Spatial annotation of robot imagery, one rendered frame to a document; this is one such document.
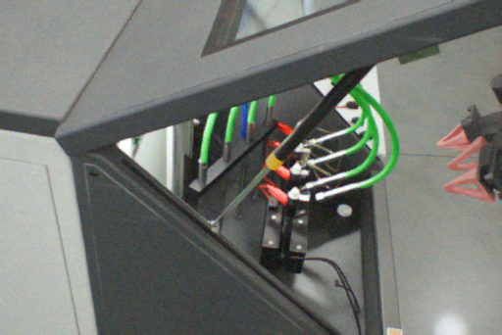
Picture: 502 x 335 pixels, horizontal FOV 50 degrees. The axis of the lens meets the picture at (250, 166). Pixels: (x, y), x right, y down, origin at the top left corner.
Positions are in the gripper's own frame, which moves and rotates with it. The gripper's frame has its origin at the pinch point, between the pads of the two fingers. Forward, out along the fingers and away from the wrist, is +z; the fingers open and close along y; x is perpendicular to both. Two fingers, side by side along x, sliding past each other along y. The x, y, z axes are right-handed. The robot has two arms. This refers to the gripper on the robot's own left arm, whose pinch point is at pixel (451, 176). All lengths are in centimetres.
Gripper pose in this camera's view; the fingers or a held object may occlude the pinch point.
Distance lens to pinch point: 98.8
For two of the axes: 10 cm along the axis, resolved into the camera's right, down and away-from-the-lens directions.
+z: -6.7, 2.3, 7.1
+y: -3.6, 7.4, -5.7
